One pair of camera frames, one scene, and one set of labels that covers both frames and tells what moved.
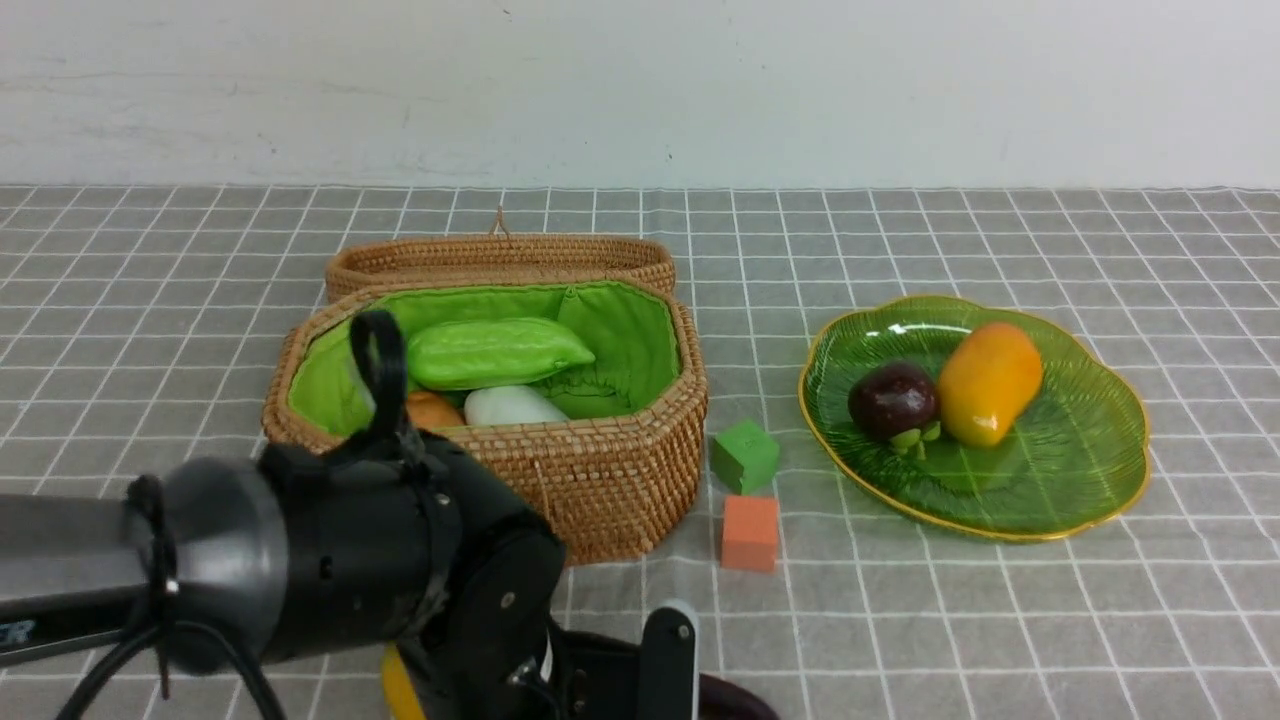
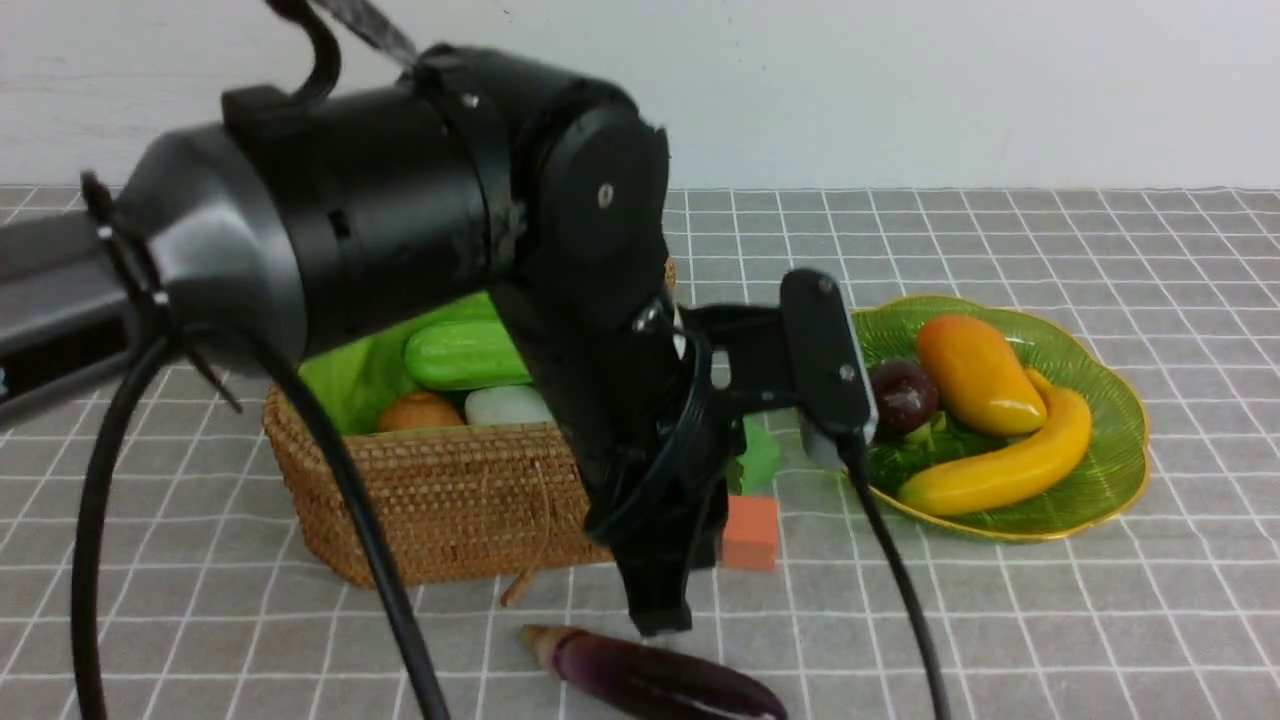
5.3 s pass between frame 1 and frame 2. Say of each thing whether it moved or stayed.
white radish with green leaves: stayed
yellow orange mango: moved
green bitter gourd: stayed
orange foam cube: stayed
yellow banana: moved
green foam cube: stayed
